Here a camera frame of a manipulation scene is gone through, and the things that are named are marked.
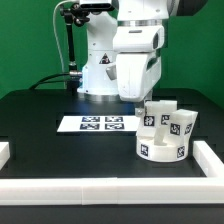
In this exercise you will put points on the white front fence wall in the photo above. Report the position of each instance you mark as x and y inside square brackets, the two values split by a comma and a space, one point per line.
[98, 191]

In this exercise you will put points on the white round stool seat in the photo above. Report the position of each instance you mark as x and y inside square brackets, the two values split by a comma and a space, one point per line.
[173, 149]

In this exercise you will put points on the white left fence wall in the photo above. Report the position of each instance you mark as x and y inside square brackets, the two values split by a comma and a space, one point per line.
[4, 153]

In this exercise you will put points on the black camera stand pole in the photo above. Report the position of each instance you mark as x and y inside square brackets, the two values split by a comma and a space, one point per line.
[74, 15]

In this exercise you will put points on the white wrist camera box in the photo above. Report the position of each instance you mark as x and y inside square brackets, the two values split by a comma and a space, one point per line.
[138, 39]

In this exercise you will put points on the white fence wall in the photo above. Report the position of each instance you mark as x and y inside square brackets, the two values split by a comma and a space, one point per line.
[98, 191]
[4, 153]
[208, 161]

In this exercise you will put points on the white right fence wall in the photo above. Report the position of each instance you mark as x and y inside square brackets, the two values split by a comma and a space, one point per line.
[208, 161]

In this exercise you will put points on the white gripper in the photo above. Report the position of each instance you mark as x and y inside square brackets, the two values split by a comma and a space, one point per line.
[136, 75]

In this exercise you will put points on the white marker sheet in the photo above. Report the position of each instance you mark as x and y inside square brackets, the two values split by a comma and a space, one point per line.
[121, 123]

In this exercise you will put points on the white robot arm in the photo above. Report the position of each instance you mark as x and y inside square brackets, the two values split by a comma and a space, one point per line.
[105, 17]

